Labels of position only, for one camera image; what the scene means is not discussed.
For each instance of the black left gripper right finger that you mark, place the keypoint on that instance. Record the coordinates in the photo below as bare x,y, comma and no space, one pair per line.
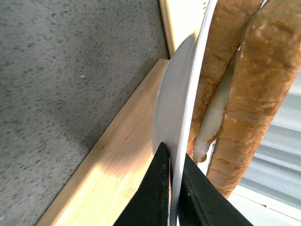
200,203

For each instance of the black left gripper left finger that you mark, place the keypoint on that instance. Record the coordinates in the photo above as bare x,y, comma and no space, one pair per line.
149,205

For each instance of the white round plate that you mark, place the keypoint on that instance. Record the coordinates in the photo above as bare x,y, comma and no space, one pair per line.
175,102

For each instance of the bread slice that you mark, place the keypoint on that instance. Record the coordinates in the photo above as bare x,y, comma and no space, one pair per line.
227,26
268,63

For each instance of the white sandwich filling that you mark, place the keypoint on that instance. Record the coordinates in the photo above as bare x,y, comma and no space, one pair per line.
212,120

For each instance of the wooden cutting board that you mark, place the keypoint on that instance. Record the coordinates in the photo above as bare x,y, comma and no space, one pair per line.
108,177

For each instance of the yellow bear tray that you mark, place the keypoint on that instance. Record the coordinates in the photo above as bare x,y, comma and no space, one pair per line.
181,18

